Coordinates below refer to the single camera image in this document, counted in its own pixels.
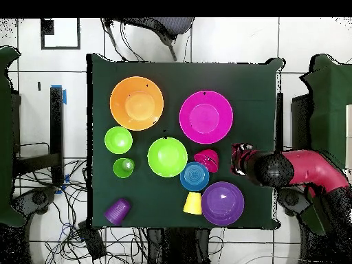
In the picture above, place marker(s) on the black square frame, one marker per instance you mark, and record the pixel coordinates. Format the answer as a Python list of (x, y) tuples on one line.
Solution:
[(60, 47)]

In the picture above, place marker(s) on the dark green tablecloth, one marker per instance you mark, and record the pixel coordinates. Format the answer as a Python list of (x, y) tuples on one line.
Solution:
[(178, 82)]

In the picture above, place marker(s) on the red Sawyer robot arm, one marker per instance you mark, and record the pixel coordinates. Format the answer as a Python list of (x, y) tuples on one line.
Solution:
[(310, 167)]

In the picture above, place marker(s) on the large orange bowl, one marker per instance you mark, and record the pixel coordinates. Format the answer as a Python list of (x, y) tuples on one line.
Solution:
[(136, 103)]

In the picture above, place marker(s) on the black metal stand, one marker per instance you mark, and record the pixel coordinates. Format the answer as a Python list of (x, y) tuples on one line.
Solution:
[(56, 123)]

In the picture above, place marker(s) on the medium green bowl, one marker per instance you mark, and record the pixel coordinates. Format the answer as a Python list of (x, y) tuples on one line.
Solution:
[(167, 157)]

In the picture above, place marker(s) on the blue tape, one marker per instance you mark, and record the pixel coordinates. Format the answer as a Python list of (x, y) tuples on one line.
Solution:
[(65, 96)]

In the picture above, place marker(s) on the small red bowl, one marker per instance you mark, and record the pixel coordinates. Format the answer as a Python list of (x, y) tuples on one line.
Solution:
[(209, 159)]

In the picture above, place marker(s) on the purple bowl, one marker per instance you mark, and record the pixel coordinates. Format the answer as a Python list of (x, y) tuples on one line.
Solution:
[(222, 205)]

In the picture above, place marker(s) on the green cup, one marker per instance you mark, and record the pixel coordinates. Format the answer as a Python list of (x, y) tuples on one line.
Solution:
[(121, 169)]

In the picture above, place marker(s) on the purple cup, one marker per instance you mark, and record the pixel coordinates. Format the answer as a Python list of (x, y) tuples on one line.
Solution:
[(117, 211)]

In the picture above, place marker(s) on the black power strip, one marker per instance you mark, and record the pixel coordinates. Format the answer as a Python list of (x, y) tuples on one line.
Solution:
[(92, 242)]

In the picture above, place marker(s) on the large pink bowl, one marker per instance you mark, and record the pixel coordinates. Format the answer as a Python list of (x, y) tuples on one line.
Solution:
[(206, 117)]

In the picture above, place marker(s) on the grey office chair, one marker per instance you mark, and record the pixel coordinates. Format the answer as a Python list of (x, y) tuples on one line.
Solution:
[(170, 24)]

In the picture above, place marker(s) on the green-clothed side table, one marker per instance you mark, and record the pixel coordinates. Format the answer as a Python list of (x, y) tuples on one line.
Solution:
[(5, 137), (327, 110)]

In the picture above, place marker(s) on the yellow cup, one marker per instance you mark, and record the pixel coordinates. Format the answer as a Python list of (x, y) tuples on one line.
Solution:
[(193, 205)]

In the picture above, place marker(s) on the black caster leg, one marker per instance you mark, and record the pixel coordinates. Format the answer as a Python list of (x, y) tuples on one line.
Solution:
[(291, 199), (35, 198)]

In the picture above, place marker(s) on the small blue bowl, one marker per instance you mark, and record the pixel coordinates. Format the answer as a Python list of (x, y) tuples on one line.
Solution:
[(194, 176)]

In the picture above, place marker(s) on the small green bowl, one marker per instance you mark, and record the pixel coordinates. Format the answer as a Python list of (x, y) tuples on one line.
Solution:
[(118, 140)]

